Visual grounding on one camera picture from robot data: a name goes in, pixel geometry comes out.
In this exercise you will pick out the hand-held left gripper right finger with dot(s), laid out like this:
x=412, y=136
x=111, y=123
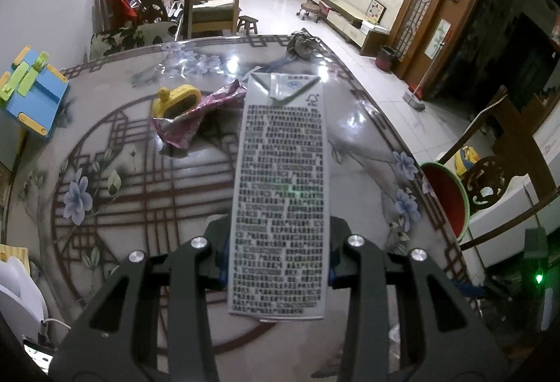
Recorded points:
x=332, y=275

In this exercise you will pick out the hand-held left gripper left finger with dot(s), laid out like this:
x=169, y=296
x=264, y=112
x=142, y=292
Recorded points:
x=224, y=268

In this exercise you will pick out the grey milk carton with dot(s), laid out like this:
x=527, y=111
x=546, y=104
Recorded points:
x=280, y=189

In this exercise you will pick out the green bin with red inside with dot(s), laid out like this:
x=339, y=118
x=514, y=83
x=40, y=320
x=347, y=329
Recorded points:
x=444, y=198

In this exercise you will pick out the white storage box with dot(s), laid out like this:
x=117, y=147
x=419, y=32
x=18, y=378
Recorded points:
x=503, y=229

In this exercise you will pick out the carved wooden chair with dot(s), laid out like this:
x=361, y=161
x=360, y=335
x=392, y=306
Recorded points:
x=485, y=185

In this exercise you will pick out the yellow toy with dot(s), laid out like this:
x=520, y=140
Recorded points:
x=466, y=159

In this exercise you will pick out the purple foil wrapper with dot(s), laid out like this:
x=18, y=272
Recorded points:
x=192, y=119

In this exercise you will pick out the yellow kitchen timer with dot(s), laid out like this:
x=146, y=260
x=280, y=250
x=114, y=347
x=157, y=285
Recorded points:
x=175, y=100

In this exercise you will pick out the white round device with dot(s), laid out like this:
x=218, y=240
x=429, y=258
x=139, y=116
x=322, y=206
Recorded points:
x=22, y=299

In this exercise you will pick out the red floor wastebasket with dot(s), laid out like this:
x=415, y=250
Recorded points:
x=386, y=58

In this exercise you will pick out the grey crumpled bag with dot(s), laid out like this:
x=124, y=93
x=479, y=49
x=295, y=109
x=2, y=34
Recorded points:
x=304, y=44

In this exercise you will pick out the small wooden stool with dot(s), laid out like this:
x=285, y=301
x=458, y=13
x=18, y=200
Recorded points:
x=248, y=23

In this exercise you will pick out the floral seat cushion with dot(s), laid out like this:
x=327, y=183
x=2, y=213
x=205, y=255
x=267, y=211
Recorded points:
x=127, y=38

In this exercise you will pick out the long television cabinet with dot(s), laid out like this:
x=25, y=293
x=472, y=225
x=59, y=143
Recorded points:
x=350, y=21

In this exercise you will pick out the round swivel stool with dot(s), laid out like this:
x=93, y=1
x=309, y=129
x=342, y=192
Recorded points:
x=309, y=10

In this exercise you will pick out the framed picture on cabinet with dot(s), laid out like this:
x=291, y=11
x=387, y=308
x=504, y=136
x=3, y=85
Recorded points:
x=375, y=11

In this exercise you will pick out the hanging wall scroll picture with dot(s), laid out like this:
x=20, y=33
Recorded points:
x=437, y=38

